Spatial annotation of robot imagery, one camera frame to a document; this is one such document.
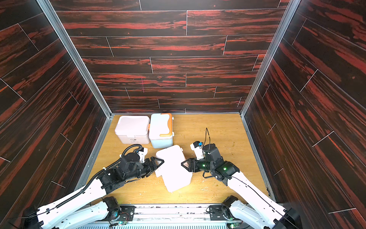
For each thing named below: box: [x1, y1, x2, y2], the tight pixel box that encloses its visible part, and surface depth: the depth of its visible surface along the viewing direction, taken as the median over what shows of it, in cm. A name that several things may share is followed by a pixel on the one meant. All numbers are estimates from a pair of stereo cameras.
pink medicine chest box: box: [114, 115, 151, 145], surface depth 96 cm
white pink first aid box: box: [155, 145, 193, 193], surface depth 81 cm
